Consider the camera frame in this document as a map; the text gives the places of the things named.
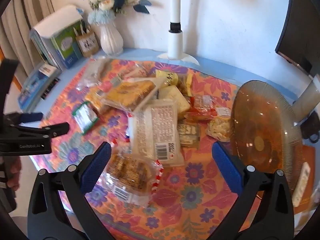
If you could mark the brown cake packet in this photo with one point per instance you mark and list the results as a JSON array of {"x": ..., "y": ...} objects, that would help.
[{"x": 127, "y": 92}]

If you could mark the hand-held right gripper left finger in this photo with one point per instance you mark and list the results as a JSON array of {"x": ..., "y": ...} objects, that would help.
[{"x": 96, "y": 167}]

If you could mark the clear packet with red print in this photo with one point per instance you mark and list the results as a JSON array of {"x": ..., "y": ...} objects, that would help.
[{"x": 133, "y": 72}]

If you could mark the small black object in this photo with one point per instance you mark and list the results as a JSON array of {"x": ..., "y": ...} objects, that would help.
[{"x": 310, "y": 127}]

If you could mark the frosted glass cup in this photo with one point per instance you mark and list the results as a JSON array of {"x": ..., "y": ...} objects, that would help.
[{"x": 306, "y": 100}]

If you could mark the yellow packet with black print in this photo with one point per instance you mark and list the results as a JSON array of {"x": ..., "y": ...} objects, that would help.
[{"x": 166, "y": 76}]

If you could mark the orange biscuit packet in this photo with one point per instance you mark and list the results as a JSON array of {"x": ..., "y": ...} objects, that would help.
[{"x": 96, "y": 101}]

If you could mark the dark brown snack packet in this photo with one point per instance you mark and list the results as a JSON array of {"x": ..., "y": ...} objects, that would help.
[{"x": 186, "y": 83}]

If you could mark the green and white snack packet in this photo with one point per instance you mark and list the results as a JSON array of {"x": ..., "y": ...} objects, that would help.
[{"x": 85, "y": 116}]

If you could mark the orange book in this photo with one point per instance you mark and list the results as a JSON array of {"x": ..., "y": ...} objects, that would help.
[{"x": 308, "y": 155}]

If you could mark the beige curtain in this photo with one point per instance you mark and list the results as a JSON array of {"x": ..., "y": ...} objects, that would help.
[{"x": 32, "y": 5}]

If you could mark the amber glass plate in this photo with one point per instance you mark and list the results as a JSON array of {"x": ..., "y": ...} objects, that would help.
[{"x": 262, "y": 130}]

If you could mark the person's left hand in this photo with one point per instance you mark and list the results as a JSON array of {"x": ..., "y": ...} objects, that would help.
[{"x": 15, "y": 177}]

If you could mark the clear round cookie packet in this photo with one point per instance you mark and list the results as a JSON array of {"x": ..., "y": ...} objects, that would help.
[{"x": 132, "y": 175}]

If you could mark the brown pen holder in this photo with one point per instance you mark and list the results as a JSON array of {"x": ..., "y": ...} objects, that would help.
[{"x": 87, "y": 43}]

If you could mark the red orange snack packet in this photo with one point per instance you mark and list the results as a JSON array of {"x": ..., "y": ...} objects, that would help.
[{"x": 200, "y": 107}]

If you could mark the green and blue carton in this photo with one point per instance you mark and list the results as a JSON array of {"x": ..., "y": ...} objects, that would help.
[{"x": 62, "y": 42}]

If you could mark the clear crumpled snack packet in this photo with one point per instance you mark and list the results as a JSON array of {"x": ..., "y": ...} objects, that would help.
[{"x": 93, "y": 72}]

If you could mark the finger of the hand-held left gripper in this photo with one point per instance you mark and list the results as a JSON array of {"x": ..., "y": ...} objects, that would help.
[
  {"x": 57, "y": 128},
  {"x": 32, "y": 117}
]

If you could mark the clear packet of white candies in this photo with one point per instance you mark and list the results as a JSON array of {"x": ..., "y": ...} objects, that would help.
[{"x": 220, "y": 127}]

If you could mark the white remote control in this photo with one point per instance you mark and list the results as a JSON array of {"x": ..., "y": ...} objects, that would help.
[{"x": 301, "y": 182}]

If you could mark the floral tablecloth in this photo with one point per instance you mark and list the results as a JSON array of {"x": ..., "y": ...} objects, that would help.
[{"x": 190, "y": 200}]

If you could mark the white pole stand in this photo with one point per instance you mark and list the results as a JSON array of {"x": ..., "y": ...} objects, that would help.
[{"x": 175, "y": 42}]

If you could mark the gold brown snack packet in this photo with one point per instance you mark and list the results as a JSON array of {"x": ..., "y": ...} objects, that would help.
[{"x": 188, "y": 133}]

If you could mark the flat blue box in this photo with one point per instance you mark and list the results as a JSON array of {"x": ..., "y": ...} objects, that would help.
[{"x": 35, "y": 85}]

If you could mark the black monitor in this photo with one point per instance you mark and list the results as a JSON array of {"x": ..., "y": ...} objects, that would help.
[{"x": 297, "y": 30}]

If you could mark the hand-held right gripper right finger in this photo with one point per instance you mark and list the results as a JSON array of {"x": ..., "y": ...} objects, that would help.
[{"x": 226, "y": 165}]

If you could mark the white ribbed vase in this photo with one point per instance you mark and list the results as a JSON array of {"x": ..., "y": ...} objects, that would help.
[{"x": 110, "y": 40}]

